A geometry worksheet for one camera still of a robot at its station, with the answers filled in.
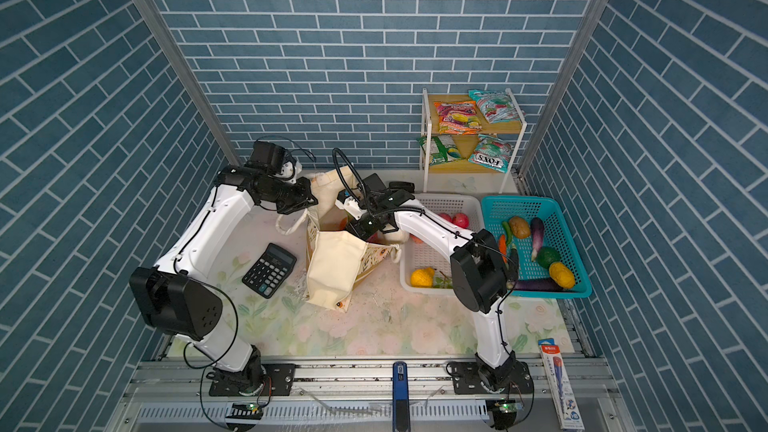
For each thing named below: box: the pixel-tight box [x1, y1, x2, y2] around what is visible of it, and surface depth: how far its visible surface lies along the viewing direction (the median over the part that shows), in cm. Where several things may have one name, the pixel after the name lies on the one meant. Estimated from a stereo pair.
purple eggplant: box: [530, 217, 545, 262], surface depth 101 cm
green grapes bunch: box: [434, 277, 453, 289], surface depth 88 cm
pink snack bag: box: [434, 100, 482, 135], surface depth 88 cm
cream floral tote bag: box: [276, 166, 402, 313], surface depth 79 cm
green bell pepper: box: [537, 246, 561, 269], surface depth 93 cm
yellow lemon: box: [410, 267, 435, 288], surface depth 88 cm
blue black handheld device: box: [392, 361, 411, 432], surface depth 72 cm
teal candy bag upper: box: [467, 89, 520, 124], surface depth 92 cm
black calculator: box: [242, 242, 297, 299], surface depth 93 cm
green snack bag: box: [416, 135, 461, 167], surface depth 104 cm
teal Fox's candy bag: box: [468, 134, 512, 173], surface depth 104 cm
